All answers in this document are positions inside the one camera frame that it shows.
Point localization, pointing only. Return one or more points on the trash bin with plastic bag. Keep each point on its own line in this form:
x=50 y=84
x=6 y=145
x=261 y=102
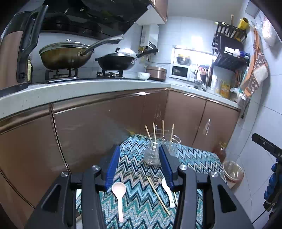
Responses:
x=233 y=172

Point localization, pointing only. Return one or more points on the black kitchen faucet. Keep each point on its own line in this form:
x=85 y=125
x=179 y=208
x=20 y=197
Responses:
x=201 y=75

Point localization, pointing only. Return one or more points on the black wok with lid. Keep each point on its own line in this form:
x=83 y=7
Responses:
x=121 y=60

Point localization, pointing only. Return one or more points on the zigzag patterned table cloth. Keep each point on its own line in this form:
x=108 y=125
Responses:
x=141 y=206

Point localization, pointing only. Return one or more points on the white ceramic bowl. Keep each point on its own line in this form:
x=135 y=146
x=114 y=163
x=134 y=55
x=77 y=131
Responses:
x=143 y=76

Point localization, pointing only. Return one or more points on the white water heater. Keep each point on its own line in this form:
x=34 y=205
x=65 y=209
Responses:
x=149 y=36

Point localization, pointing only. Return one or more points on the brown rice cooker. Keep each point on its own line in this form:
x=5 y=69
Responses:
x=157 y=73

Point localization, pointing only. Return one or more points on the black dish rack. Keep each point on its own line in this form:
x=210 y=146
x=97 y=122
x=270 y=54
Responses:
x=228 y=51

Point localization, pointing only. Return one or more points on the brown thermos kettle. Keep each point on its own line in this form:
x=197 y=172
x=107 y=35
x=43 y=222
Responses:
x=19 y=40

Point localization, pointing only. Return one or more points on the white microwave oven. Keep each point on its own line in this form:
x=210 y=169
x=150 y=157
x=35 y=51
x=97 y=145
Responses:
x=181 y=72

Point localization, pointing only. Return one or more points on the black range hood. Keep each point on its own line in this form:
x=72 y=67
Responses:
x=94 y=19

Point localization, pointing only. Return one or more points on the orange patterned apron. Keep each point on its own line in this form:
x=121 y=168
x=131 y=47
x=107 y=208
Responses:
x=258 y=70

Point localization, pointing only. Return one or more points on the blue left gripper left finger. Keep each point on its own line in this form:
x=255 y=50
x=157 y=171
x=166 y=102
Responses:
x=112 y=163

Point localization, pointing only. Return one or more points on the wooden chopstick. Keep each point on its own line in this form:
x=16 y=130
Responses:
x=172 y=130
x=158 y=197
x=148 y=134
x=163 y=132
x=154 y=132

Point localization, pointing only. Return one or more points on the oil bottle beside kettle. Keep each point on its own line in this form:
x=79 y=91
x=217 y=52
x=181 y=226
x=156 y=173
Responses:
x=29 y=70

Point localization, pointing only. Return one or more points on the brown upper cabinet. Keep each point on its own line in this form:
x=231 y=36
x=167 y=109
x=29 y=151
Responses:
x=157 y=12

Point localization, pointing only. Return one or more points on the yellow container on rack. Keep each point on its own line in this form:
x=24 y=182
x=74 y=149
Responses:
x=243 y=24

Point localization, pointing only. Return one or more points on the pink plastic spoon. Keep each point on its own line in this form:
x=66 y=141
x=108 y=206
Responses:
x=119 y=189

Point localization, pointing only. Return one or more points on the bronze wok with glass lid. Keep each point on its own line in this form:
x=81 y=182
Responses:
x=70 y=54

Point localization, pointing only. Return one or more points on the wire utensil holder with plastic cup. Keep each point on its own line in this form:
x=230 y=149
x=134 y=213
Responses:
x=154 y=148

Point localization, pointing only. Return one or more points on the cooking oil bottle on floor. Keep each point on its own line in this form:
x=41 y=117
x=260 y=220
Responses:
x=222 y=151

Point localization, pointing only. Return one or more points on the blue gloved right hand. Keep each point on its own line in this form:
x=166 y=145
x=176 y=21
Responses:
x=273 y=181

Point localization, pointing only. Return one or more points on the black gas stove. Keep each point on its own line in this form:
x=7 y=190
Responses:
x=83 y=73

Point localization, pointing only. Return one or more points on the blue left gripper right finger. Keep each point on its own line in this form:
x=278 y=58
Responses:
x=165 y=160

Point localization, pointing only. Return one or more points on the white ceramic spoon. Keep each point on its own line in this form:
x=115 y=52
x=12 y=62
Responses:
x=169 y=193

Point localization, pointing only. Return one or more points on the yellow detergent bottle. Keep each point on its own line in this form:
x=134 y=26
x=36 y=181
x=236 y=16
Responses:
x=225 y=90

